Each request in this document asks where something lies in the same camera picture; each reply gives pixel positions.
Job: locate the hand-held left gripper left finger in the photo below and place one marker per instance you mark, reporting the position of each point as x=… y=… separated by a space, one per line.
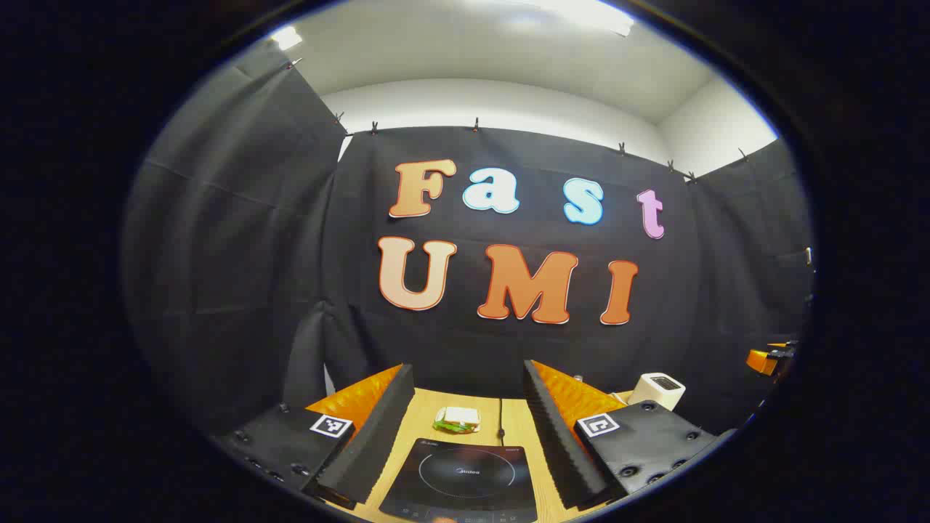
x=370 y=443

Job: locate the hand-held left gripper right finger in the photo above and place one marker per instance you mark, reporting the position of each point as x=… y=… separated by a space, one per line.
x=556 y=443

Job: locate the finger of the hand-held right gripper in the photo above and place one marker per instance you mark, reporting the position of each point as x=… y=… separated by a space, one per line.
x=760 y=362

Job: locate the black induction cooktop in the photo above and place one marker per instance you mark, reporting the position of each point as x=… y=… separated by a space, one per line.
x=465 y=472

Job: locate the sandwich with lettuce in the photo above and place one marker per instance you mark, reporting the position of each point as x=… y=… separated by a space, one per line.
x=458 y=419

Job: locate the white toaster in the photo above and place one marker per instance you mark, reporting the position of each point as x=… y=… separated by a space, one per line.
x=657 y=392

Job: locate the black backdrop cloth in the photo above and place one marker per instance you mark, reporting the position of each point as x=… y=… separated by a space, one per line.
x=472 y=349

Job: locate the row of black cloth clips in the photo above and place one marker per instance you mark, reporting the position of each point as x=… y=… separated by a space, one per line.
x=374 y=128

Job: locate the ceiling light panel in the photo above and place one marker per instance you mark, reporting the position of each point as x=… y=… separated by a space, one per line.
x=287 y=36

